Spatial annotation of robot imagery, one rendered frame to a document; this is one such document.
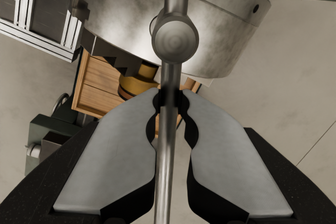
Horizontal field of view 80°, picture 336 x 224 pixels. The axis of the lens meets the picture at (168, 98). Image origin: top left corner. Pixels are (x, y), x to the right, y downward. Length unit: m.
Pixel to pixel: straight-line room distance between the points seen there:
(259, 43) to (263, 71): 0.23
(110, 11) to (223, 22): 0.14
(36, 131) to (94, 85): 0.28
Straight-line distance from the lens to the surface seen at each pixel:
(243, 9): 0.28
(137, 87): 0.41
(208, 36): 0.26
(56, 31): 1.48
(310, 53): 1.84
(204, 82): 0.39
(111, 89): 0.70
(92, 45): 0.32
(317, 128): 2.26
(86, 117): 0.82
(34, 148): 0.87
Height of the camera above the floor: 1.48
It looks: 61 degrees down
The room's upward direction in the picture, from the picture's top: 177 degrees counter-clockwise
